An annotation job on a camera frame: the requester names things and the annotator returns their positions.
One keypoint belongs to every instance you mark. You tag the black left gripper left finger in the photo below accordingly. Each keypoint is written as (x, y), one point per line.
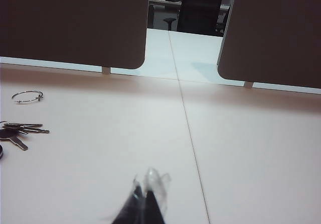
(130, 206)

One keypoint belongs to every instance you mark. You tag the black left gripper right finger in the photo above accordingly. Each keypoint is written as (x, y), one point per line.
(153, 204)

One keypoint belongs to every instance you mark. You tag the silver hoop earring cross charm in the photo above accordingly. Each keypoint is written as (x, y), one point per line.
(37, 98)

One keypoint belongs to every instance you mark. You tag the grey divider panel with hook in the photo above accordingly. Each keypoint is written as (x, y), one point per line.
(273, 30)

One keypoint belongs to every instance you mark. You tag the silver key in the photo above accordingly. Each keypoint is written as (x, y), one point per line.
(27, 125)
(37, 130)

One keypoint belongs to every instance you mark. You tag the black key fob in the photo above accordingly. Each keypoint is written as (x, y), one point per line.
(1, 151)

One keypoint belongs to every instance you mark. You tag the black head key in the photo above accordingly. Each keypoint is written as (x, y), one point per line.
(7, 134)

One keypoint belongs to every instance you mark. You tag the grey desk divider panel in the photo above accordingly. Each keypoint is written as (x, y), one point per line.
(72, 23)

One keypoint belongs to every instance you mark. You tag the black office chair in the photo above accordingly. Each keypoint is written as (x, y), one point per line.
(200, 10)

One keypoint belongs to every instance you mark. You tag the white background desk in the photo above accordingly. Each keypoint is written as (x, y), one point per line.
(163, 2)

